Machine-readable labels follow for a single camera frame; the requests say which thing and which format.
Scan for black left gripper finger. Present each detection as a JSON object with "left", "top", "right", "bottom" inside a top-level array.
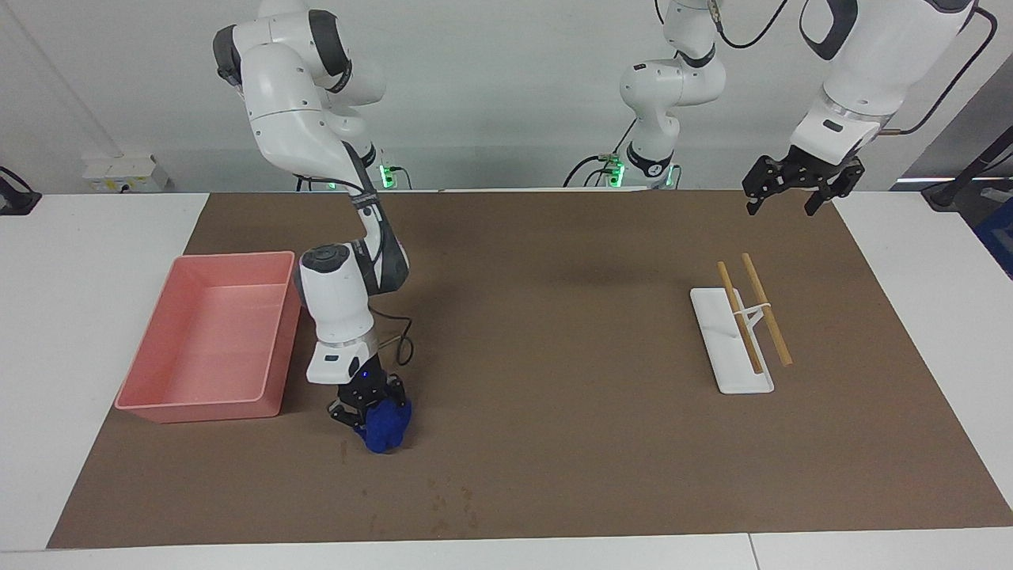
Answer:
[
  {"left": 803, "top": 161, "right": 866, "bottom": 217},
  {"left": 742, "top": 154, "right": 785, "bottom": 217}
]

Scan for blue towel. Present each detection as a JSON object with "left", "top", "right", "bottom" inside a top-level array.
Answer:
[{"left": 355, "top": 398, "right": 413, "bottom": 454}]

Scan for white towel rack wooden bars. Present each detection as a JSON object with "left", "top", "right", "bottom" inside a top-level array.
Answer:
[{"left": 689, "top": 253, "right": 794, "bottom": 395}]

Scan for black stand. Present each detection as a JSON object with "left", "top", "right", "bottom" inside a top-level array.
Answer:
[{"left": 922, "top": 131, "right": 1013, "bottom": 211}]

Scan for pink plastic bin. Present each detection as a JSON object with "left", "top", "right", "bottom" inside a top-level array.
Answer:
[{"left": 115, "top": 251, "right": 305, "bottom": 424}]

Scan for brown table mat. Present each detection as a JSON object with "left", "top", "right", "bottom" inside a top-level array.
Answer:
[{"left": 46, "top": 188, "right": 1013, "bottom": 549}]

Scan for blue crate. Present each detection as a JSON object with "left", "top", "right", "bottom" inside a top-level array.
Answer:
[{"left": 975, "top": 198, "right": 1013, "bottom": 279}]

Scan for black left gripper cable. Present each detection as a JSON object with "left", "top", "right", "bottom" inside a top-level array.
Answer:
[{"left": 878, "top": 6, "right": 996, "bottom": 136}]

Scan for black left shoulder cable loop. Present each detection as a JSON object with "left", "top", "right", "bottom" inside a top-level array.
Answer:
[{"left": 707, "top": 0, "right": 790, "bottom": 50}]

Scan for black left arm base cable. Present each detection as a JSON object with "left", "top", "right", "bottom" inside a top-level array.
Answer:
[{"left": 563, "top": 119, "right": 638, "bottom": 189}]

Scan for white wall power socket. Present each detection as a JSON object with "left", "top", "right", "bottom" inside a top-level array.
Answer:
[{"left": 82, "top": 153, "right": 169, "bottom": 193}]

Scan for black clamp mount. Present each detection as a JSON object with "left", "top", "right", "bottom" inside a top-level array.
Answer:
[{"left": 0, "top": 165, "right": 42, "bottom": 216}]

